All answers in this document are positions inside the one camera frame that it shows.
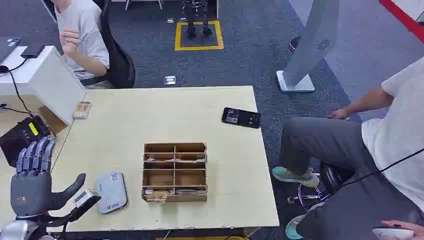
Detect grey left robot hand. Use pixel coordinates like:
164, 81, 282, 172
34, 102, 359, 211
10, 137, 87, 220

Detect black device with yellow label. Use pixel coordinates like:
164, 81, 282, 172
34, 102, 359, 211
0, 114, 52, 169

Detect white desk partition box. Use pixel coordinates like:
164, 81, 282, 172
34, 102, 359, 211
0, 45, 87, 127

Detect brown printed card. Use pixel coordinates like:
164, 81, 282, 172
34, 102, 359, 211
144, 190, 170, 204

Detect black phone on charger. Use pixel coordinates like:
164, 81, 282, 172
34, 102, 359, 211
20, 43, 46, 60

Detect wooden card sorting box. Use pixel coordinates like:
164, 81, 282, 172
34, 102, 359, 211
141, 142, 209, 204

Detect pale cards in box slot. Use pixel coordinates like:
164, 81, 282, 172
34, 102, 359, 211
145, 156, 207, 164

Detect dark laptop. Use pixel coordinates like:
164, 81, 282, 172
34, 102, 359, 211
0, 36, 23, 64

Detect black office chair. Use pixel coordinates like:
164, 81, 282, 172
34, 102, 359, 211
79, 0, 137, 90

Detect person in office chair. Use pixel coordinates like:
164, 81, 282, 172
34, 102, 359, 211
48, 0, 115, 90

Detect black smartphone with lit screen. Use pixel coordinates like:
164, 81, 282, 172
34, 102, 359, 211
220, 106, 262, 130

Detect black humanoid robot legs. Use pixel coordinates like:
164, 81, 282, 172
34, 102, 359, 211
181, 0, 214, 38

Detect black stool with chrome base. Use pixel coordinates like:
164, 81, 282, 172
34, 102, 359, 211
286, 161, 356, 213

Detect black shoe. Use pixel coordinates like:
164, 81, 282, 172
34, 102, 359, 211
289, 35, 303, 54

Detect white floor stand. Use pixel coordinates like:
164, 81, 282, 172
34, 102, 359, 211
276, 0, 341, 94

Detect white hand controller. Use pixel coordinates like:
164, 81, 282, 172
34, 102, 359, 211
372, 227, 416, 240

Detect person in grey trousers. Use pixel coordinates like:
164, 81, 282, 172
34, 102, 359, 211
271, 56, 424, 240

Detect red floor strip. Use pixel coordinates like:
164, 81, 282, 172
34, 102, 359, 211
378, 0, 424, 45

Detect thin black controller cable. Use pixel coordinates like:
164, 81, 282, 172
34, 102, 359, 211
341, 148, 424, 190

